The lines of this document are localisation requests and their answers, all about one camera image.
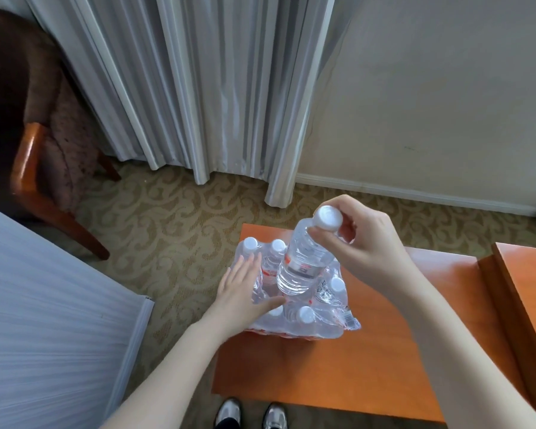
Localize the white baseboard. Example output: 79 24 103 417
296 173 536 217

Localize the person's left hand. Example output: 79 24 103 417
204 253 287 350

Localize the person's right hand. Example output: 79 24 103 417
307 195 414 302

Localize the person's left shoe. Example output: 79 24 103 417
214 397 244 429

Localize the brown upholstered wooden armchair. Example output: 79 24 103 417
0 6 122 261

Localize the grey pleated curtain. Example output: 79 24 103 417
0 0 363 209

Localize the white bed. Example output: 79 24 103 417
0 201 155 429

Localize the person's right shoe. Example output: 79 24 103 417
262 402 289 429

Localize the clear plastic water bottle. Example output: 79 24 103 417
276 205 343 296

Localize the person's shoe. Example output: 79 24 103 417
262 402 289 429
214 397 244 429

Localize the shrink-wrapped pack of water bottles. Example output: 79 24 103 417
234 237 362 341

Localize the orange wooden desk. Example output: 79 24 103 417
477 242 536 400

